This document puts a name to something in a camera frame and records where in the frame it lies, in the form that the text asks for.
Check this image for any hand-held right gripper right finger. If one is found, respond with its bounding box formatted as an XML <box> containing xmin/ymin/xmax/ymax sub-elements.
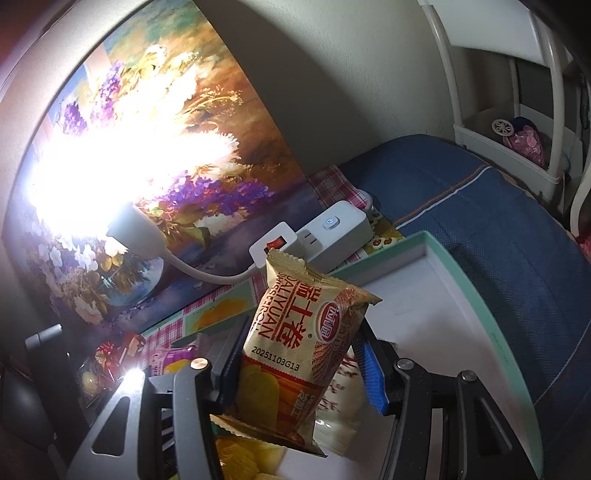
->
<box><xmin>352</xmin><ymin>322</ymin><xmax>540</xmax><ymax>480</ymax></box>

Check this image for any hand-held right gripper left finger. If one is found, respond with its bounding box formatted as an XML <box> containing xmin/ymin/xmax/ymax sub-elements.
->
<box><xmin>68</xmin><ymin>318</ymin><xmax>251</xmax><ymax>480</ymax></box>

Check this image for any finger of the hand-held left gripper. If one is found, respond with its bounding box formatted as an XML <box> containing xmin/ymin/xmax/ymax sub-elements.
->
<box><xmin>23</xmin><ymin>323</ymin><xmax>89</xmax><ymax>417</ymax></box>

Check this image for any beige and orange snack packet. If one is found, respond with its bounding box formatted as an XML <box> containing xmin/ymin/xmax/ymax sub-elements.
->
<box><xmin>238</xmin><ymin>249</ymin><xmax>383</xmax><ymax>457</ymax></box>

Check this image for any white box with green rim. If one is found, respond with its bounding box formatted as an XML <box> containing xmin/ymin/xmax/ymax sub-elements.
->
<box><xmin>198</xmin><ymin>230</ymin><xmax>546</xmax><ymax>480</ymax></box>

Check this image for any white wheat print snack packet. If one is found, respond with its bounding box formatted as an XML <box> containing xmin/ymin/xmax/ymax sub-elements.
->
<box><xmin>314</xmin><ymin>351</ymin><xmax>370</xmax><ymax>439</ymax></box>

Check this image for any purple snack packet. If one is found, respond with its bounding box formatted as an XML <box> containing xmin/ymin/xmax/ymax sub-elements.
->
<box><xmin>150</xmin><ymin>344</ymin><xmax>213</xmax><ymax>377</ymax></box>

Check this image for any pale round object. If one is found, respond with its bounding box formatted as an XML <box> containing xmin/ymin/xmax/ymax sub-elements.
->
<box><xmin>81</xmin><ymin>369</ymin><xmax>105</xmax><ymax>393</ymax></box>

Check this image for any red snack packet with figure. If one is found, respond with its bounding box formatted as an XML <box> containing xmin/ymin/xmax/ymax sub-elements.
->
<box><xmin>95</xmin><ymin>342</ymin><xmax>123</xmax><ymax>370</ymax></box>

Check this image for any yellow and beige snack packet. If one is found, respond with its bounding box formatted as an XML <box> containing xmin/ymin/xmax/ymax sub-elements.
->
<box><xmin>210</xmin><ymin>413</ymin><xmax>289</xmax><ymax>480</ymax></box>

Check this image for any white socket block blue button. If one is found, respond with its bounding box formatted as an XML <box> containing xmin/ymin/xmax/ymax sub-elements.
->
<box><xmin>295</xmin><ymin>200</ymin><xmax>374</xmax><ymax>273</ymax></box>

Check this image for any white gooseneck lamp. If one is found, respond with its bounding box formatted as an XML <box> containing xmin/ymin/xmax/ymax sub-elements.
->
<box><xmin>105</xmin><ymin>202</ymin><xmax>266</xmax><ymax>283</ymax></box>

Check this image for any blue bed cover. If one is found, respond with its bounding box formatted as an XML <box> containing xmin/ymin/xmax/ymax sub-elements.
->
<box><xmin>339</xmin><ymin>134</ymin><xmax>591</xmax><ymax>462</ymax></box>

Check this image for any white shelf rack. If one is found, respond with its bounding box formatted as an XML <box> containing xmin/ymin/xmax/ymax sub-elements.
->
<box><xmin>418</xmin><ymin>0</ymin><xmax>591</xmax><ymax>245</ymax></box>

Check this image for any floral still life painting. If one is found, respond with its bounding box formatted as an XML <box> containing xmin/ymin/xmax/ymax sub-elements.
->
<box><xmin>2</xmin><ymin>0</ymin><xmax>309</xmax><ymax>337</ymax></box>

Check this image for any pink patterned bag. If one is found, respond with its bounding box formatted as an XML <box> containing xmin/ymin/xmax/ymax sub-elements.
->
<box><xmin>505</xmin><ymin>117</ymin><xmax>552</xmax><ymax>169</ymax></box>

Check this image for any white power strip red switch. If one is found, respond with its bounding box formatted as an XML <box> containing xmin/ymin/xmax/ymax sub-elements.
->
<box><xmin>249</xmin><ymin>222</ymin><xmax>301</xmax><ymax>273</ymax></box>

